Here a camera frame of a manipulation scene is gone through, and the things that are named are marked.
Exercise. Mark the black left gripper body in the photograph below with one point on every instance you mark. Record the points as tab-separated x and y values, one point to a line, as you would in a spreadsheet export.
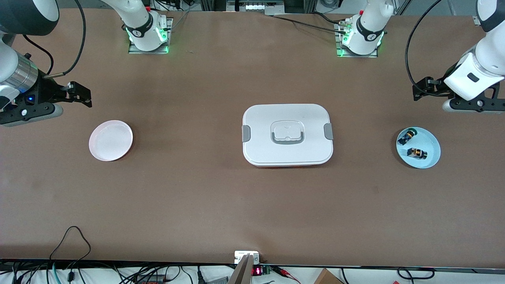
435	87

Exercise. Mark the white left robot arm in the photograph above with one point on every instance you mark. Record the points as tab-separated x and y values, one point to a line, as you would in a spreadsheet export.
367	27

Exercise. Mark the silver rack with lights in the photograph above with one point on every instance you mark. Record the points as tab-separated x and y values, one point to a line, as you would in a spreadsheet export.
256	7

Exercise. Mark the brown cardboard box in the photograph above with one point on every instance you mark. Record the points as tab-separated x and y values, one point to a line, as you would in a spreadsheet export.
326	278

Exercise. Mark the aluminium corner bracket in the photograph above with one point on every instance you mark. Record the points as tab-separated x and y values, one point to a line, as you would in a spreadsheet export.
476	20

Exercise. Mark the red clip lead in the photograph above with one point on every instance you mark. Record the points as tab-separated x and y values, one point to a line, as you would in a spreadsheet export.
286	274

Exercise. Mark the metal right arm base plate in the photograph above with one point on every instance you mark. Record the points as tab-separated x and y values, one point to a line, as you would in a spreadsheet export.
134	51

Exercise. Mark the small white clamp block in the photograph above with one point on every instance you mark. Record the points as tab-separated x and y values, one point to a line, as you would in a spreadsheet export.
240	256

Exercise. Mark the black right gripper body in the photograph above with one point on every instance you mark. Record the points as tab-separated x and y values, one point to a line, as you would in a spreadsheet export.
46	93

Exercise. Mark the pale pink round plate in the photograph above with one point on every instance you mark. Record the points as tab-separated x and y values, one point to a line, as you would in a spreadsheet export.
110	141

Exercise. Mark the black power strip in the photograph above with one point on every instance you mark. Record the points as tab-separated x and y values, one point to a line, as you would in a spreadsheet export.
152	280

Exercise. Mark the orange push button switch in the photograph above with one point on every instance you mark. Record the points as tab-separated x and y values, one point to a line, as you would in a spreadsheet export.
417	153

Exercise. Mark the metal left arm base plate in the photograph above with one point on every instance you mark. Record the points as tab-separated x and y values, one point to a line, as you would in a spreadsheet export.
343	55

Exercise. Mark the light blue round plate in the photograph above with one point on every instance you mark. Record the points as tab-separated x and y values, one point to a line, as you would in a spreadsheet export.
428	157

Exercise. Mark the grey metal bar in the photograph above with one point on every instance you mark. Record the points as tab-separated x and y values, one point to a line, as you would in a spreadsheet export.
241	276

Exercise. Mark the red LED display module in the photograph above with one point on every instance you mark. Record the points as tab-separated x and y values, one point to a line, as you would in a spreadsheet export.
257	271

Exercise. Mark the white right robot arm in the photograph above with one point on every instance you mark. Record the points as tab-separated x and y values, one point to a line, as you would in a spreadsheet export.
138	23

